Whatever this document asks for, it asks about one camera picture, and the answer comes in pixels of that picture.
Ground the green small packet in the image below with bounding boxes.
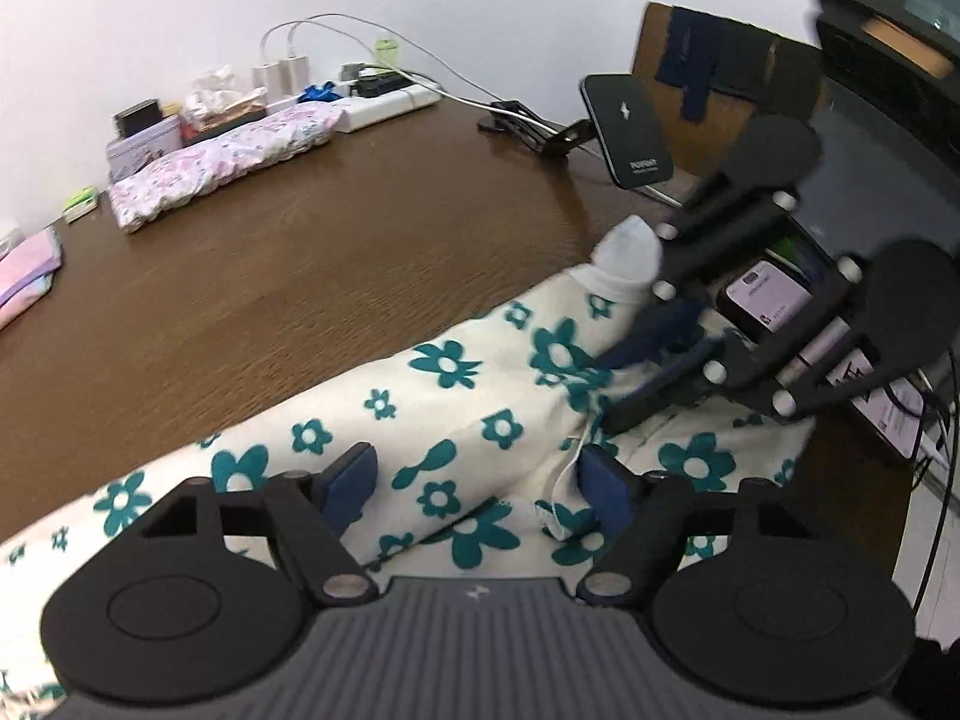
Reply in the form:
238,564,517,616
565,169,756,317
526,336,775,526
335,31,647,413
60,185,99,224

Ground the white charging cable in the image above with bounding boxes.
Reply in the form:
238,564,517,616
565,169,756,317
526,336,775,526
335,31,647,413
260,10,594,145

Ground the white green flower garment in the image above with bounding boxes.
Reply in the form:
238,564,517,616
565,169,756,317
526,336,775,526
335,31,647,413
2,218,812,718

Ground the pink blue purple garment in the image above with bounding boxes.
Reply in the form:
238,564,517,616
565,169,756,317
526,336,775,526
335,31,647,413
0,227,64,328

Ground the grey tin box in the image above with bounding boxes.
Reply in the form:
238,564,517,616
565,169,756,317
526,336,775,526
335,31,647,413
106,115,182,184

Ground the pink floral garment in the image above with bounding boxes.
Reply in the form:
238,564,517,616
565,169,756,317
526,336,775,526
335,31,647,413
107,103,345,234

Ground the white power strip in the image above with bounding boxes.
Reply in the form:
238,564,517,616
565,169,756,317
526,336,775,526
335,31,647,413
335,85,441,133

